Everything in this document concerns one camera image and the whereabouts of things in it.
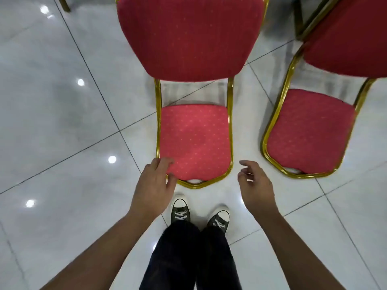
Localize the person's right forearm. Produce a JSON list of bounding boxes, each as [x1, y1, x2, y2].
[[261, 208, 347, 290]]

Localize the black trousers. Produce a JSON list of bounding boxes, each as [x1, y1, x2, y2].
[[139, 221, 242, 290]]

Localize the black white canvas sneaker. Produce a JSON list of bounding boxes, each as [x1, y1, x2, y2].
[[206, 209, 230, 236], [170, 198, 191, 224]]

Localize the person's right hand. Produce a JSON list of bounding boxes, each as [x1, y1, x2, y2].
[[237, 159, 280, 222]]

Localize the person's left forearm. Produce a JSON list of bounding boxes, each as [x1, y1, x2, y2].
[[39, 208, 159, 290]]

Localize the person's left hand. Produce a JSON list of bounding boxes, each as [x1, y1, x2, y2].
[[130, 157, 178, 222]]

